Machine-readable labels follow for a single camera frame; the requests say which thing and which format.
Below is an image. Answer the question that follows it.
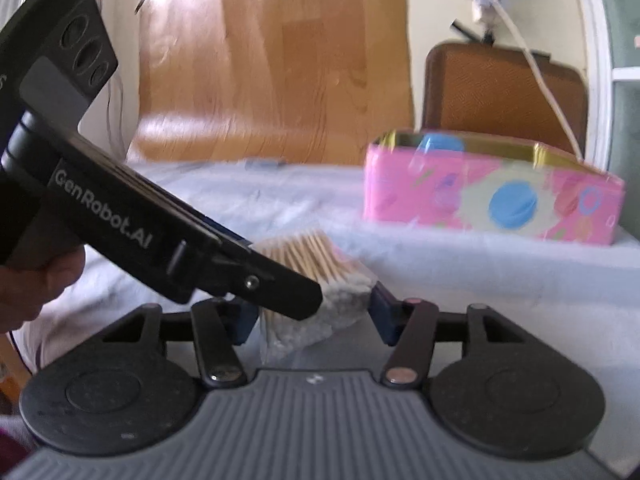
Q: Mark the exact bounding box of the pink tin box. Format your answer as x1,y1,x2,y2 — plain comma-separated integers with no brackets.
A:
362,129,626,248

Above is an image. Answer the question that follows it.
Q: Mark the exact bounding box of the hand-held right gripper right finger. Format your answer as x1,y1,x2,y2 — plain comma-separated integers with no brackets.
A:
369,280,538,390

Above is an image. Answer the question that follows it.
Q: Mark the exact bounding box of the cotton swabs pack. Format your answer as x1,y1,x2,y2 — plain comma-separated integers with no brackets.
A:
252,229,376,361

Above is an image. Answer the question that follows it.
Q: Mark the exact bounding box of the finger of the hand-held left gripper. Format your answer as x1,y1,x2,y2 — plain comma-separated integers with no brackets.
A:
212,242,323,321

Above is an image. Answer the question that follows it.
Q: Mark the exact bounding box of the thin black cable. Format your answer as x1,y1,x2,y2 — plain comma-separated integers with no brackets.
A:
102,77,127,157

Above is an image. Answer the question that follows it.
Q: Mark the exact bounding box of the black tape strip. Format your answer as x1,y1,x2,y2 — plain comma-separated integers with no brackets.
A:
450,19,489,44

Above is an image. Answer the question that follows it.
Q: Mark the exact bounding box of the blue round item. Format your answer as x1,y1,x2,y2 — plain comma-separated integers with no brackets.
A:
412,132,466,153

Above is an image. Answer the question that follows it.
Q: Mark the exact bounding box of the person's left hand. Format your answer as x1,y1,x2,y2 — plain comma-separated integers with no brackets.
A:
0,247,86,333

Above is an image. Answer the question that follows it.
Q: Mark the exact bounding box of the wooden board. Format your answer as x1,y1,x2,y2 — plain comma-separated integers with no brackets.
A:
125,0,416,165

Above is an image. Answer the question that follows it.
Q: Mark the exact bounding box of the brown chair back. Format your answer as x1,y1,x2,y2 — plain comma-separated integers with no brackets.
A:
422,42,588,158

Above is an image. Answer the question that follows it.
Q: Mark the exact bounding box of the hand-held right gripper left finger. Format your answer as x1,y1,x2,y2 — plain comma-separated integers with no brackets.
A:
102,297,261,390

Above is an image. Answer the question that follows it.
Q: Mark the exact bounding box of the white power cable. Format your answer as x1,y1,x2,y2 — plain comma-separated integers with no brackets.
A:
472,0,586,158

